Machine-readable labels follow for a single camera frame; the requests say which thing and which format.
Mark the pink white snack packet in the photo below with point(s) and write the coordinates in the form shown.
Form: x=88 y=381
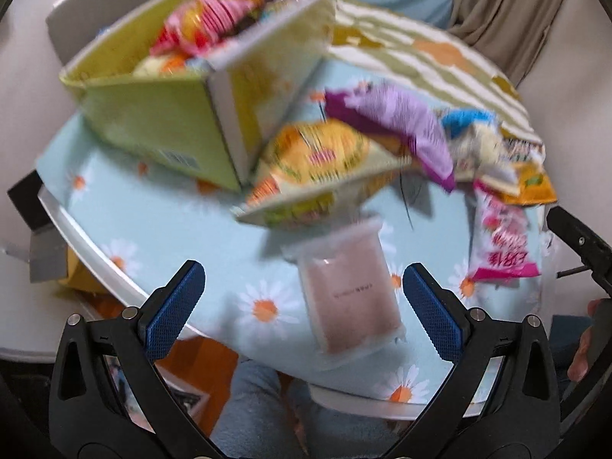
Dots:
x=502 y=244

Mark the flower striped blanket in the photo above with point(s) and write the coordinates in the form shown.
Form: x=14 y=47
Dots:
x=430 y=52

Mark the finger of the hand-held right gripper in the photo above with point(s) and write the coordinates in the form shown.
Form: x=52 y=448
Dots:
x=581 y=246

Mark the orange snack packet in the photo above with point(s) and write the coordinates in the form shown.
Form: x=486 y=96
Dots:
x=530 y=184

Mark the beige curtain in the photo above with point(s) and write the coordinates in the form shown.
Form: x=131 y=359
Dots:
x=507 y=14

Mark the person's grey trouser leg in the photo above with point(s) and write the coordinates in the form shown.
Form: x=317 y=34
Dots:
x=267 y=416

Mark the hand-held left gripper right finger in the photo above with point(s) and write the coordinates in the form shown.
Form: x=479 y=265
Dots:
x=432 y=315

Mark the cream white snack packet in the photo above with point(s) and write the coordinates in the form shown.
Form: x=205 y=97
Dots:
x=483 y=158

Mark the dark grey board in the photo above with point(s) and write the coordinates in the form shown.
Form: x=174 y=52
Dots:
x=33 y=210

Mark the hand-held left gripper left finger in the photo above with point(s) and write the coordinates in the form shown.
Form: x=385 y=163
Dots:
x=177 y=315

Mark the pink translucent snack packet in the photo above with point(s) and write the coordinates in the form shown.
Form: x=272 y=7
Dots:
x=349 y=296

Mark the black white striped packet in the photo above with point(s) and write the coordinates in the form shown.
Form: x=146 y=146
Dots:
x=523 y=150

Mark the white round table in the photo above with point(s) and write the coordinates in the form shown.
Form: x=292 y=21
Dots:
x=86 y=244

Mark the yellow cardboard box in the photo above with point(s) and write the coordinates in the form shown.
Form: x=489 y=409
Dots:
x=81 y=277

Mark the grey padded headboard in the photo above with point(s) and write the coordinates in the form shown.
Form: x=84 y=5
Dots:
x=71 y=24

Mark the green cardboard box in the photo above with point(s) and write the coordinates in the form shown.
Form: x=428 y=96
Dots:
x=158 y=119

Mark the pink yellow striped packet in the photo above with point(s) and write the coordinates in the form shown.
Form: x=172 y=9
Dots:
x=205 y=19

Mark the yellow chip packet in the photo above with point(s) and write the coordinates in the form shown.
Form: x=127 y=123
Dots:
x=315 y=162

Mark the purple snack packet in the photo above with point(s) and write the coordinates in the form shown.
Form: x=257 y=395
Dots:
x=406 y=119

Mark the person's right hand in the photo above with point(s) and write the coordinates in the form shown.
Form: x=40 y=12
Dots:
x=581 y=349

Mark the black printed card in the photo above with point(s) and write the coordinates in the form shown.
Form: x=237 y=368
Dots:
x=189 y=399

